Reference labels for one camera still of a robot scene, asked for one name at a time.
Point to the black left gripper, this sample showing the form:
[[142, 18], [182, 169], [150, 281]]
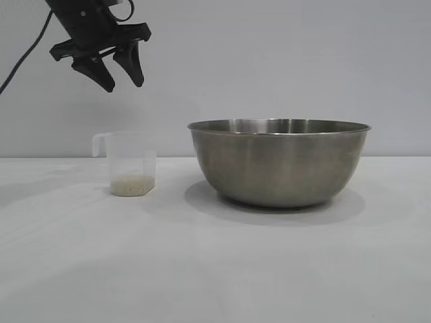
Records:
[[87, 30]]

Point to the clear plastic measuring cup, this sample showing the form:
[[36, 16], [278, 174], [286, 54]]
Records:
[[131, 158]]

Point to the white uncooked rice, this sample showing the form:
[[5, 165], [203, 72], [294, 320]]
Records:
[[131, 185]]

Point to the stainless steel mixing bowl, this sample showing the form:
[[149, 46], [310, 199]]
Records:
[[279, 165]]

